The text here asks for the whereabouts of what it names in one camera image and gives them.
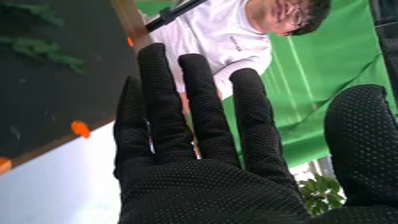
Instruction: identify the black stand pole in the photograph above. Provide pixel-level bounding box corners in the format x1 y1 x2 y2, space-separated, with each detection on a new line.
144 0 209 33

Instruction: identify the person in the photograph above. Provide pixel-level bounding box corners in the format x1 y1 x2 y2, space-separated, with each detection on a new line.
144 0 334 128

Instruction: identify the green potted plant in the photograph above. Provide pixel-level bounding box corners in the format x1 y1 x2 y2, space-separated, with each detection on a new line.
296 173 348 217

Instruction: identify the tall green sprig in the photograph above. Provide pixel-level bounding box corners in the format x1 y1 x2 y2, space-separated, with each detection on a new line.
0 1 67 28

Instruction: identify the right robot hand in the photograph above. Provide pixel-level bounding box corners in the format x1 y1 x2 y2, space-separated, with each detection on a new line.
112 42 398 224

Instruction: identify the small green sprig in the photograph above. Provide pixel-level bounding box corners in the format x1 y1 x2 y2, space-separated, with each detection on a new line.
0 34 85 73

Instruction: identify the dark mat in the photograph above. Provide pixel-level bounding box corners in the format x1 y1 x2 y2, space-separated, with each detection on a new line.
0 0 142 168

